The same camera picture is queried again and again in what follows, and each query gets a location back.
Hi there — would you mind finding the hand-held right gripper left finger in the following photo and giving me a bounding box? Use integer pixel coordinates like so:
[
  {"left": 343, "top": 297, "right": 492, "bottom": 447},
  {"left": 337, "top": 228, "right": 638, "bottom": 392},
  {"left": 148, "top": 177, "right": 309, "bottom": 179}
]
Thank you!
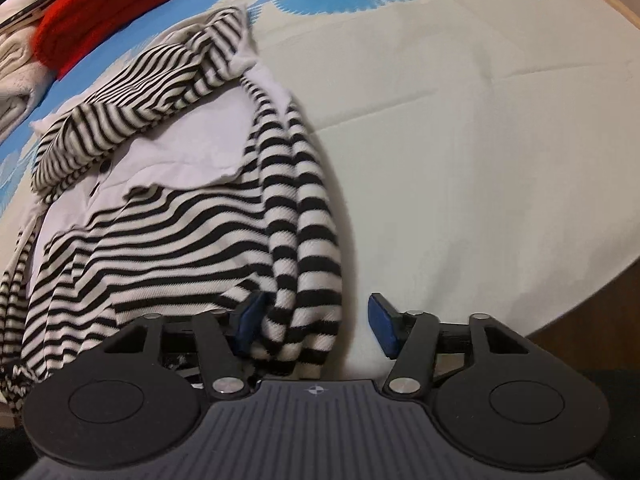
[{"left": 102, "top": 291, "right": 267, "bottom": 399}]

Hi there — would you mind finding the folded red blanket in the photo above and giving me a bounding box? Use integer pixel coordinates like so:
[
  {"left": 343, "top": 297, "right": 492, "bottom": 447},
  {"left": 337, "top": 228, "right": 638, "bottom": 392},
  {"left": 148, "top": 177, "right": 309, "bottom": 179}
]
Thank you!
[{"left": 32, "top": 0, "right": 202, "bottom": 82}]

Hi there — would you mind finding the blue floral bed sheet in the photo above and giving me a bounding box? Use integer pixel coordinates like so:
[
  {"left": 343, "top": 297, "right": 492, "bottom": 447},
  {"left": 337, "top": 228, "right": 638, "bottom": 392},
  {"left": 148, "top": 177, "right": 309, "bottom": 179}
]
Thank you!
[{"left": 0, "top": 0, "right": 640, "bottom": 382}]

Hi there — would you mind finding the dark patterned cloth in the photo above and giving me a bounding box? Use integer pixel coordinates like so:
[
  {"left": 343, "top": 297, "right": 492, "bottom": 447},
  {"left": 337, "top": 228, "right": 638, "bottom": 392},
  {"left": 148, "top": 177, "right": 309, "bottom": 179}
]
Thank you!
[{"left": 0, "top": 0, "right": 71, "bottom": 32}]

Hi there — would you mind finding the striped shirt with white vest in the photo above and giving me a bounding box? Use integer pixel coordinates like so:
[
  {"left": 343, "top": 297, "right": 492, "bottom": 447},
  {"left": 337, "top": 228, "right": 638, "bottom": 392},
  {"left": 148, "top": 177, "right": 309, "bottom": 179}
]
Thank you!
[{"left": 0, "top": 6, "right": 346, "bottom": 405}]

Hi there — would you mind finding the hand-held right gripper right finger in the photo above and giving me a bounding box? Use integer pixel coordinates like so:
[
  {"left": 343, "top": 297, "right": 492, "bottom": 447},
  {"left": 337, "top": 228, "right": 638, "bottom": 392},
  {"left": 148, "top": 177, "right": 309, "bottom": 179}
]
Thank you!
[{"left": 367, "top": 291, "right": 540, "bottom": 399}]

